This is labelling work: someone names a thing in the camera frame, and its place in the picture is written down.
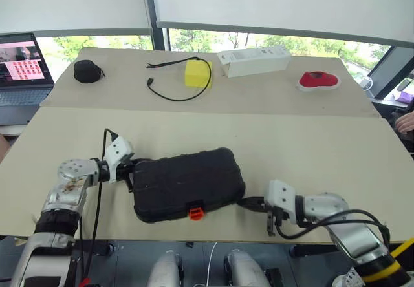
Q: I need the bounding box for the black usb cable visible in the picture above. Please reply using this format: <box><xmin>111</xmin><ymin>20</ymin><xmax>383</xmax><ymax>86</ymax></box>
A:
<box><xmin>145</xmin><ymin>56</ymin><xmax>213</xmax><ymax>102</ymax></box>

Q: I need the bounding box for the dark angled monitor panel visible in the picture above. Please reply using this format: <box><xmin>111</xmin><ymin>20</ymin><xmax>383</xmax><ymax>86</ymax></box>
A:
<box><xmin>367</xmin><ymin>45</ymin><xmax>414</xmax><ymax>100</ymax></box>

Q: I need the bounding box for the white charger with cable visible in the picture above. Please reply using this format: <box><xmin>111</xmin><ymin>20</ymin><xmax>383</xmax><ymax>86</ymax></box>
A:
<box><xmin>358</xmin><ymin>76</ymin><xmax>374</xmax><ymax>91</ymax></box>

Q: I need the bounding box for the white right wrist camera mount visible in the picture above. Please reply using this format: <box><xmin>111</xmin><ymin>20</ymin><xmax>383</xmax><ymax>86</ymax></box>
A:
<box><xmin>263</xmin><ymin>179</ymin><xmax>298</xmax><ymax>226</ymax></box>

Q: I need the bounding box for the open grey laptop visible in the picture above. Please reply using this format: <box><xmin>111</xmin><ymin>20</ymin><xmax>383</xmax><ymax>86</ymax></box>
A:
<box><xmin>0</xmin><ymin>32</ymin><xmax>55</xmax><ymax>127</ymax></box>

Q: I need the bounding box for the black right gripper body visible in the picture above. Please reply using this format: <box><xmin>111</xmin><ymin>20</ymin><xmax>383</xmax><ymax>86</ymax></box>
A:
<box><xmin>264</xmin><ymin>202</ymin><xmax>286</xmax><ymax>238</ymax></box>

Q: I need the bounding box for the thin white floor cable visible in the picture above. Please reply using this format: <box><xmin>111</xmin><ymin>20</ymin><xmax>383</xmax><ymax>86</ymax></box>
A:
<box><xmin>206</xmin><ymin>242</ymin><xmax>218</xmax><ymax>287</ymax></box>

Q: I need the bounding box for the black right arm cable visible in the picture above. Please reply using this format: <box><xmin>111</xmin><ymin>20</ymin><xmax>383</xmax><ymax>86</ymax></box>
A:
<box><xmin>276</xmin><ymin>209</ymin><xmax>391</xmax><ymax>246</ymax></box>

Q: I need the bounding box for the silver rounded leg shell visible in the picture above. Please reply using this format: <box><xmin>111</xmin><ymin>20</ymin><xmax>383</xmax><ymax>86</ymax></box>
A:
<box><xmin>224</xmin><ymin>249</ymin><xmax>270</xmax><ymax>287</ymax></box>
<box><xmin>149</xmin><ymin>250</ymin><xmax>184</xmax><ymax>287</ymax></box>

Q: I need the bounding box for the yellow tape strip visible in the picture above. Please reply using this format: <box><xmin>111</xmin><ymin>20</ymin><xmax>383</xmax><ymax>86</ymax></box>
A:
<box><xmin>361</xmin><ymin>236</ymin><xmax>414</xmax><ymax>282</ymax></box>

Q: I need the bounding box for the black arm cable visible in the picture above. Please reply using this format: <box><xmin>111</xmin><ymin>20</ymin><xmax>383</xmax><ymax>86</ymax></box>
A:
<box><xmin>276</xmin><ymin>209</ymin><xmax>391</xmax><ymax>246</ymax></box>
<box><xmin>79</xmin><ymin>127</ymin><xmax>120</xmax><ymax>283</ymax></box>

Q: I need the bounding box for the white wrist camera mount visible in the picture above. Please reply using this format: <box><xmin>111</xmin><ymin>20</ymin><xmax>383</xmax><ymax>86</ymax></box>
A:
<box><xmin>103</xmin><ymin>135</ymin><xmax>135</xmax><ymax>184</ymax></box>
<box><xmin>263</xmin><ymin>179</ymin><xmax>298</xmax><ymax>226</ymax></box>

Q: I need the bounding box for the white long carton box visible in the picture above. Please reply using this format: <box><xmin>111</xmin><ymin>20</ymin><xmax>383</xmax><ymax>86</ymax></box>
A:
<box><xmin>216</xmin><ymin>45</ymin><xmax>292</xmax><ymax>79</ymax></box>

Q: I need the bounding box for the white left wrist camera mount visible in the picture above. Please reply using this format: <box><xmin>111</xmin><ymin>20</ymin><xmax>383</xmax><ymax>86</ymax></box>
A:
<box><xmin>103</xmin><ymin>135</ymin><xmax>135</xmax><ymax>184</ymax></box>

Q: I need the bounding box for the red white shoe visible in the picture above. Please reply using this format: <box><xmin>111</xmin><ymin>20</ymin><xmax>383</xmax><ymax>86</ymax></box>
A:
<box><xmin>296</xmin><ymin>70</ymin><xmax>343</xmax><ymax>92</ymax></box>

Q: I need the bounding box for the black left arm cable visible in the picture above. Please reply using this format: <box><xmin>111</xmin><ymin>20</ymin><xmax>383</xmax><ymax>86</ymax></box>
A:
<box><xmin>79</xmin><ymin>127</ymin><xmax>120</xmax><ymax>283</ymax></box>

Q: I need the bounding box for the dark window frame post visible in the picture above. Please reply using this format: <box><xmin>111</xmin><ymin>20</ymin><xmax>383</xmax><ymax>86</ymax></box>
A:
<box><xmin>140</xmin><ymin>0</ymin><xmax>171</xmax><ymax>52</ymax></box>

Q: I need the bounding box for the bystander bare hand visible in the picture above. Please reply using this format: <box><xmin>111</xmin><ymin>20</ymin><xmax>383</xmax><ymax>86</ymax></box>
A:
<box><xmin>395</xmin><ymin>111</ymin><xmax>414</xmax><ymax>136</ymax></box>

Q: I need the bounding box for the black round zip pouch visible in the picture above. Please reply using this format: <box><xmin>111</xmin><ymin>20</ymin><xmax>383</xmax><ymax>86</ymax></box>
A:
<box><xmin>72</xmin><ymin>59</ymin><xmax>106</xmax><ymax>83</ymax></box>

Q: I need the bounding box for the black plastic tool case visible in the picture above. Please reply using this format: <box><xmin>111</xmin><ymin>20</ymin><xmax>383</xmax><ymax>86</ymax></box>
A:
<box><xmin>132</xmin><ymin>147</ymin><xmax>246</xmax><ymax>224</ymax></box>

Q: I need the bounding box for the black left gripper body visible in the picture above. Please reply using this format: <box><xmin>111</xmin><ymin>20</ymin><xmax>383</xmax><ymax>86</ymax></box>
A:
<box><xmin>116</xmin><ymin>158</ymin><xmax>136</xmax><ymax>183</ymax></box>

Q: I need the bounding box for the yellow cube box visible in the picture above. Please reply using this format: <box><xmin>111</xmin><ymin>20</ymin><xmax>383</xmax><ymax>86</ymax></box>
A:
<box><xmin>184</xmin><ymin>59</ymin><xmax>214</xmax><ymax>90</ymax></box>

